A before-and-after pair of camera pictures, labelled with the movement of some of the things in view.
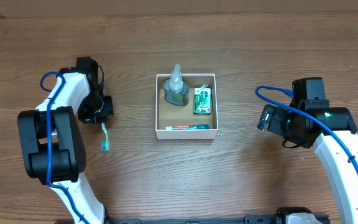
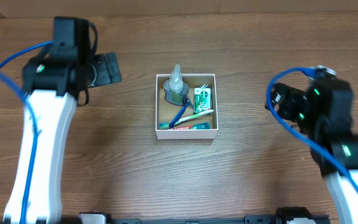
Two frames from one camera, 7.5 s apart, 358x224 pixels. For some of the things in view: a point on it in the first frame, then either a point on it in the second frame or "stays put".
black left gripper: [89, 116] → [105, 76]
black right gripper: [279, 116] → [291, 98]
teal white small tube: [188, 127] stays put
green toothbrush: [105, 143] → [165, 125]
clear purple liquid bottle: [176, 91] stays put
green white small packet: [202, 98] stays put
